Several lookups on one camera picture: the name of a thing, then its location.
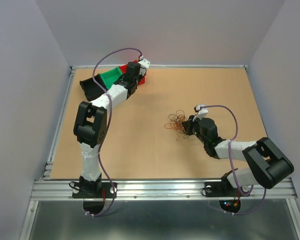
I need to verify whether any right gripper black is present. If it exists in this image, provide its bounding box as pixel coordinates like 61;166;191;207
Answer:
182;113;207;145

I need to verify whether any red plastic bin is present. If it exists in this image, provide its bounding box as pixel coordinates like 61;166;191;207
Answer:
119;61;147;85

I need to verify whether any grey cable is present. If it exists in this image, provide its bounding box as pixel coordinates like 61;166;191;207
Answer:
167;109;191;142

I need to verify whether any green plastic bin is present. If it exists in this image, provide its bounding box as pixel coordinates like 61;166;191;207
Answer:
99;67;123;90

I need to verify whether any black plastic bin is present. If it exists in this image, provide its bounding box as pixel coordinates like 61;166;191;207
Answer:
79;74;108;102

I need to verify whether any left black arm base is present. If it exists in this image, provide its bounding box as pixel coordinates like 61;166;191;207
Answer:
68;181;117;199

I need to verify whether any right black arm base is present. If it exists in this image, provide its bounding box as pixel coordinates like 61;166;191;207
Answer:
200;181;239;198

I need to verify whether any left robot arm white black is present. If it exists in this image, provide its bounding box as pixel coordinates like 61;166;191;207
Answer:
69;58;150;199

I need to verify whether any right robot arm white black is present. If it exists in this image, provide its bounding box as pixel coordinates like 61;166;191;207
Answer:
182;115;295;197

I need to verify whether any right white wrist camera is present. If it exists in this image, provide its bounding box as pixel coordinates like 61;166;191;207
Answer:
192;104;208;122

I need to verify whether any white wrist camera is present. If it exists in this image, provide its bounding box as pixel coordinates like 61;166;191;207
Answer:
192;104;208;122
138;58;151;69

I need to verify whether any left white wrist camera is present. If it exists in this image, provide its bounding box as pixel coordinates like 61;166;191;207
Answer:
138;58;151;69

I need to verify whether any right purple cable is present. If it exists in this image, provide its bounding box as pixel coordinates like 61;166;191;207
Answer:
202;104;267;216

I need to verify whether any purple cable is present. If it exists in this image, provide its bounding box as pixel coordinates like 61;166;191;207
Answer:
84;47;144;218
202;104;267;216

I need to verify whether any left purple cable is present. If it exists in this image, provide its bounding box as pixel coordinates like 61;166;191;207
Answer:
84;47;144;218

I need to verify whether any aluminium front rail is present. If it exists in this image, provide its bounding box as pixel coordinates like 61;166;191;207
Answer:
30;178;297;201

